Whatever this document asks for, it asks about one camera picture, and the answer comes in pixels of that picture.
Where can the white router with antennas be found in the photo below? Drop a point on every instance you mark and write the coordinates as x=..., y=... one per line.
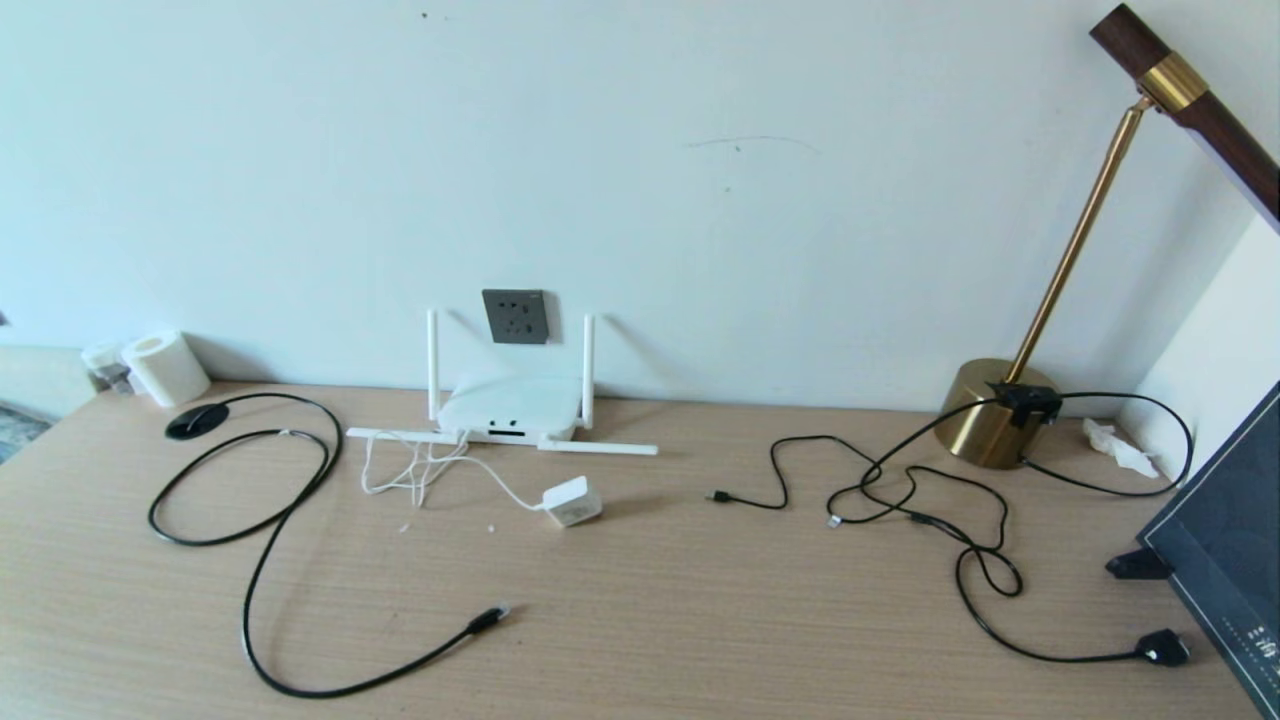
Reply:
x=510, y=405

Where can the brass desk lamp wooden head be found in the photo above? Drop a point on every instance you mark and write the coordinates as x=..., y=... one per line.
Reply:
x=985, y=420

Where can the black box on lamp base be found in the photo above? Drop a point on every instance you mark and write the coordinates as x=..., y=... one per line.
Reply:
x=1025, y=402

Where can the white toilet paper roll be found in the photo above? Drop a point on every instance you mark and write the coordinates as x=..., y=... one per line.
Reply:
x=165, y=370

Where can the crumpled white tissue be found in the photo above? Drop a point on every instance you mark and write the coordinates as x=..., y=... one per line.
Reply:
x=1120, y=450

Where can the small clear jar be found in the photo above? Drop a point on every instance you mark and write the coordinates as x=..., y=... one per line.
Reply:
x=105, y=362

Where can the black board stand foot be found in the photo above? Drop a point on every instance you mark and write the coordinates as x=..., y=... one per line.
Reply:
x=1135, y=565

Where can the dark framed board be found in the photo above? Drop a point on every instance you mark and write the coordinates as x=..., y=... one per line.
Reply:
x=1230, y=540

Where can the grey wall socket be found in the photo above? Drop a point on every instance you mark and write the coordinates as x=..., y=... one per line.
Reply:
x=515, y=316

